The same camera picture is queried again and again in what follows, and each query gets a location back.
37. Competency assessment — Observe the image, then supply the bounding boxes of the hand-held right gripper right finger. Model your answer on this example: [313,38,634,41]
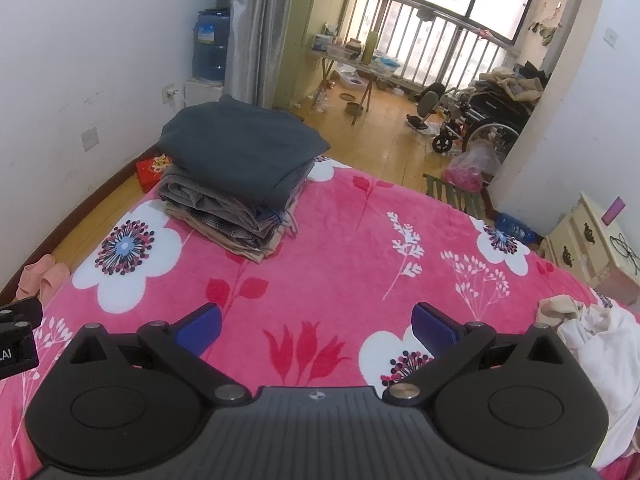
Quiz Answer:
[382,302,577,407]

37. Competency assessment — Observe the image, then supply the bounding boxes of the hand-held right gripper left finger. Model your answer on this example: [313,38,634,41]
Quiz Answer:
[62,302,252,407]

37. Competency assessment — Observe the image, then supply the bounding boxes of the dark grey pants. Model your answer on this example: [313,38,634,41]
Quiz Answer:
[159,94,331,211]

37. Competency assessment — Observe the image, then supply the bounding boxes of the stack of folded clothes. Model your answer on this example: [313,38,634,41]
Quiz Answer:
[157,160,316,263]

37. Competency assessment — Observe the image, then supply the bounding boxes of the beige clothes heap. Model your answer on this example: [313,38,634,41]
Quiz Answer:
[475,62,551,106]

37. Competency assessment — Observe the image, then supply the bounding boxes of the pink slipper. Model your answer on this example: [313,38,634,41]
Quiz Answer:
[40,262,71,306]
[15,254,56,301]

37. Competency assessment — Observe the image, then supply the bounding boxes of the pink floral blanket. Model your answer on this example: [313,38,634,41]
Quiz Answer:
[0,155,640,480]

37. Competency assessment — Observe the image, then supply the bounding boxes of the beige cloth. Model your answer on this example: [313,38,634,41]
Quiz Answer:
[537,295,586,333]

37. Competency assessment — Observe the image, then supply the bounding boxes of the blue shiny package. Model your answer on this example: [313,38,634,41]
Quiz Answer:
[495,212,538,243]

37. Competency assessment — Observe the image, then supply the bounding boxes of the green slatted stool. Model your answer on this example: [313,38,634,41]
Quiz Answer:
[422,172,496,221]

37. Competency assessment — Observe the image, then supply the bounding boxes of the red box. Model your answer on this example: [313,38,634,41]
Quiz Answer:
[136,156,173,193]

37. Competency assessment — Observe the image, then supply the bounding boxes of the cream nightstand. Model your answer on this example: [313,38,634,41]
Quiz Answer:
[540,191,640,306]

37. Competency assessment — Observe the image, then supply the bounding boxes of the white garment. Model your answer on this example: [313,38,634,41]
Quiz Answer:
[557,302,640,471]

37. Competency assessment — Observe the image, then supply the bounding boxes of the black eyeglasses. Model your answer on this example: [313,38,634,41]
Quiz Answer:
[607,232,640,263]

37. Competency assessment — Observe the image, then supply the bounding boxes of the purple card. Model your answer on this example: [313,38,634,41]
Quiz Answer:
[602,196,626,226]

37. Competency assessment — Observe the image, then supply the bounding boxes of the black wheelchair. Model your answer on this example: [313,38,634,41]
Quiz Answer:
[405,77,533,156]

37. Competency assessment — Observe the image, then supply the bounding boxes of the white water dispenser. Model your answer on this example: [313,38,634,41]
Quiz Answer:
[184,77,226,111]

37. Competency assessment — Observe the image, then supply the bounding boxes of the folding table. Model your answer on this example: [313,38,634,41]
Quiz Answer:
[307,47,401,126]

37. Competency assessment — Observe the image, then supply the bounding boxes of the blue water jug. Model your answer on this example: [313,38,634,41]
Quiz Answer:
[192,7,232,82]

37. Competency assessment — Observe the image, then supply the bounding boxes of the grey curtain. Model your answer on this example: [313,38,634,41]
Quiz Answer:
[225,0,301,108]

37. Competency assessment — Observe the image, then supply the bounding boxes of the balcony railing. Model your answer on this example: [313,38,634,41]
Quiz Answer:
[350,0,516,96]

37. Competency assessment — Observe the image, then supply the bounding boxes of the pale tall cabinet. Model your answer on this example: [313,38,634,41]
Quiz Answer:
[272,0,326,111]

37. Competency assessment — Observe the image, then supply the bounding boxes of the hanging cloth on hook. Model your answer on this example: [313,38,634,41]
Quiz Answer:
[530,2,563,46]

